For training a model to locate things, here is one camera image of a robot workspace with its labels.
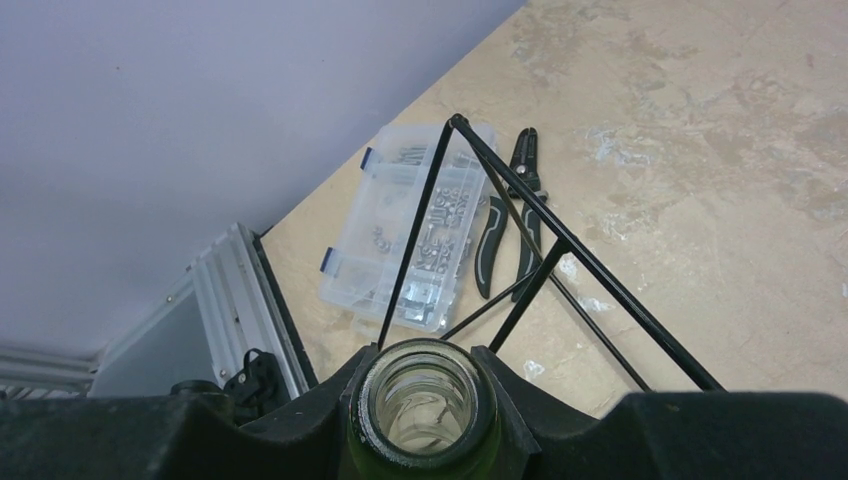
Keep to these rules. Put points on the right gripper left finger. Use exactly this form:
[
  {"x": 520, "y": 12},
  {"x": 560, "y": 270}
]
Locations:
[{"x": 176, "y": 436}]

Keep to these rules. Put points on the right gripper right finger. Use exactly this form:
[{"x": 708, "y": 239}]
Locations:
[{"x": 677, "y": 435}]

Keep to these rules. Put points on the clear tall bottle dark label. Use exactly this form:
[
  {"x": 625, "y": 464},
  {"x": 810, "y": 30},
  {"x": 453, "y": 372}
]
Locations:
[{"x": 422, "y": 409}]

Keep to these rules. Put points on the black wire wine rack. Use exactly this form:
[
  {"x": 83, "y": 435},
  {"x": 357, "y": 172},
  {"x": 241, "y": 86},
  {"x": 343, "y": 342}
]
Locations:
[{"x": 566, "y": 242}]

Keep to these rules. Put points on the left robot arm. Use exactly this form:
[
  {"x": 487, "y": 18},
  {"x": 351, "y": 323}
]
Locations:
[{"x": 256, "y": 390}]

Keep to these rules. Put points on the black pruning shears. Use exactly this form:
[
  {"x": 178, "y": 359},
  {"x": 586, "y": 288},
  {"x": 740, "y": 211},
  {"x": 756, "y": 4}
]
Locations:
[{"x": 524, "y": 162}]

